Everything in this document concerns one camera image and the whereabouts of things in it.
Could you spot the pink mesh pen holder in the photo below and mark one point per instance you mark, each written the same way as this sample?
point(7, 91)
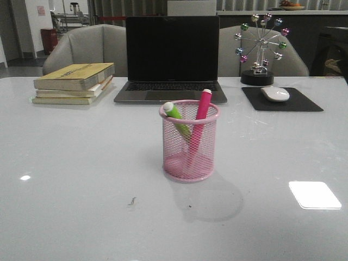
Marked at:
point(188, 143)

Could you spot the grey open laptop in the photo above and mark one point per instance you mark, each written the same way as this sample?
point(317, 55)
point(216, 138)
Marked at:
point(171, 58)

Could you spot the white middle book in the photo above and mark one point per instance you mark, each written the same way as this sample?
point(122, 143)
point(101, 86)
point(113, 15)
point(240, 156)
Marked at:
point(94, 91)

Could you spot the yellow top book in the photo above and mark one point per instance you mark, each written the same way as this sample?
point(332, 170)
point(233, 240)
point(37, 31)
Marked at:
point(76, 77)

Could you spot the yellow book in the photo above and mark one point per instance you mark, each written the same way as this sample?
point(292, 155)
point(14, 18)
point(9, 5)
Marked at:
point(76, 77)
point(73, 101)

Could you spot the grey right armchair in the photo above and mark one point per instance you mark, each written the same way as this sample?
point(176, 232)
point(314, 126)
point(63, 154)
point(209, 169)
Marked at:
point(228, 62)

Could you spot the grey armchair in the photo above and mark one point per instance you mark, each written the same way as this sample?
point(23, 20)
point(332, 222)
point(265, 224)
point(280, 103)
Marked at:
point(101, 43)
point(228, 62)

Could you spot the white computer mouse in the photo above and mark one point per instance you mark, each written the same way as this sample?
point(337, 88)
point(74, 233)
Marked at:
point(275, 94)

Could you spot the grey left armchair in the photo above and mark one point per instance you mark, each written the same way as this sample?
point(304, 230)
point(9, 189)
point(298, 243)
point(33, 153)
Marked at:
point(101, 43)

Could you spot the ferris wheel desk ornament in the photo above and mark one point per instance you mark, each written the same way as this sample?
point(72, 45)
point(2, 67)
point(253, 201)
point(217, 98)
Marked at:
point(261, 42)

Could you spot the red barrier belt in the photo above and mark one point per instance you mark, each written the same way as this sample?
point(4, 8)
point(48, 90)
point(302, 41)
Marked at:
point(111, 18)

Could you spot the yellow bottom book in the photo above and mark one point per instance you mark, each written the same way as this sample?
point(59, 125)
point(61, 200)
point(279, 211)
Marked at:
point(73, 101)

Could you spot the red trash bin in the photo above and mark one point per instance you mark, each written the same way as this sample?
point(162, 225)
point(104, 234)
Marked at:
point(49, 39)

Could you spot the fruit bowl on counter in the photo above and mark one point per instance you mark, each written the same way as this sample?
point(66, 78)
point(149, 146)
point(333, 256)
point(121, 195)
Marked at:
point(290, 6)

